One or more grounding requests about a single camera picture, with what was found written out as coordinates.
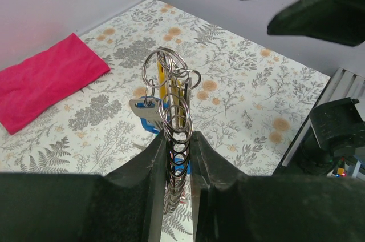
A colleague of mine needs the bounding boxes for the blue key tag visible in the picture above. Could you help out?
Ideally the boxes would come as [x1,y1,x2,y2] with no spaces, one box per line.
[128,96,192,177]

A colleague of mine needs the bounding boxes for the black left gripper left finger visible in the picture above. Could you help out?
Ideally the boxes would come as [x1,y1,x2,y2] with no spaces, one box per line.
[1,134,166,241]

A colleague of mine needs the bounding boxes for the metal keyring hoop yellow handle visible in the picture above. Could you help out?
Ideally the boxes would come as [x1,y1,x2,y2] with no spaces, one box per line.
[142,46,202,215]

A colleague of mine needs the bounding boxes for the pink folded cloth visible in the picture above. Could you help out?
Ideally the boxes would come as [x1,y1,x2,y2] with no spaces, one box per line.
[1,33,110,135]

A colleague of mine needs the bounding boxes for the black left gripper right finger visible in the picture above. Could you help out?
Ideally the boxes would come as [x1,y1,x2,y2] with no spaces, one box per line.
[190,131,364,241]

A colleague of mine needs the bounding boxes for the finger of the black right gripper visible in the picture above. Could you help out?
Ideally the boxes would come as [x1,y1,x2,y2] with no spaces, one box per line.
[267,0,364,47]

